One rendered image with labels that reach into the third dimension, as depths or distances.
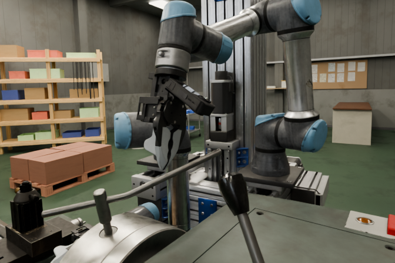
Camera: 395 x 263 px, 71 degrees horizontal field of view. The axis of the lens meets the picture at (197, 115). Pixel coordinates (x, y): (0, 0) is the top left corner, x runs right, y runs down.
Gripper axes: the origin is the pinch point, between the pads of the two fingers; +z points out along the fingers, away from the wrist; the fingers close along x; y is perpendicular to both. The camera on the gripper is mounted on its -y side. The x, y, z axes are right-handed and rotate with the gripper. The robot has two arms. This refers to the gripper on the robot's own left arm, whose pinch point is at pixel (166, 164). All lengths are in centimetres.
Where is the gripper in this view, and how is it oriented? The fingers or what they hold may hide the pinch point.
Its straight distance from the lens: 59.0
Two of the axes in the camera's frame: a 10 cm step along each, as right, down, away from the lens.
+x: -5.7, -1.5, -8.1
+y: -8.1, -0.4, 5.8
